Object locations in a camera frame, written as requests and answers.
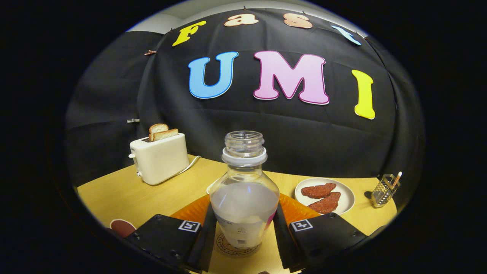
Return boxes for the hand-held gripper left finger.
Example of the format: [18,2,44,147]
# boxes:
[124,195,218,272]

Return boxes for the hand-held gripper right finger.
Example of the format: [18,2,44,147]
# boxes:
[272,194,368,273]

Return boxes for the round cork coaster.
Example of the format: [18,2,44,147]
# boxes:
[216,233,259,256]

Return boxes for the clear plastic juice bottle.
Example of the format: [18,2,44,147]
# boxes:
[210,131,280,249]

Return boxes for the beige cup with wooden handle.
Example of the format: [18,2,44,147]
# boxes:
[110,219,137,238]

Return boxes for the red meat patty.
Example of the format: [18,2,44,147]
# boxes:
[301,183,337,199]
[307,192,341,214]

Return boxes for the white round plate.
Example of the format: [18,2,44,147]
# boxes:
[294,178,355,215]

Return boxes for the wooden table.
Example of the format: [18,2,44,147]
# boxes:
[77,154,397,274]

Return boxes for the white toaster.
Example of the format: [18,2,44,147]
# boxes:
[129,133,190,186]

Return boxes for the black backdrop cloth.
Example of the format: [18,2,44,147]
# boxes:
[64,8,426,213]

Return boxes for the toast slice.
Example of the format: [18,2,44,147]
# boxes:
[148,123,169,142]
[152,129,179,142]

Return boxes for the white toaster cable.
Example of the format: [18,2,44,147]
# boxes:
[167,155,201,179]

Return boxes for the metal wire holder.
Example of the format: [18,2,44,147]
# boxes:
[371,174,401,208]

